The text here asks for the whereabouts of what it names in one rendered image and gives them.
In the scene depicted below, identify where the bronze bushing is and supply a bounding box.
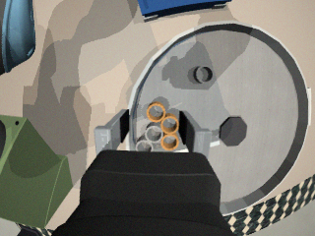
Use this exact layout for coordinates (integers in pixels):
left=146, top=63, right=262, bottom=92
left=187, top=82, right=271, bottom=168
left=160, top=113, right=178, bottom=134
left=160, top=132, right=179, bottom=150
left=147, top=101, right=165, bottom=122

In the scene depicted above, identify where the blue plastic crate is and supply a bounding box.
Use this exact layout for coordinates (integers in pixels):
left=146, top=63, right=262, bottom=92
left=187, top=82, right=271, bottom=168
left=138, top=0, right=232, bottom=23

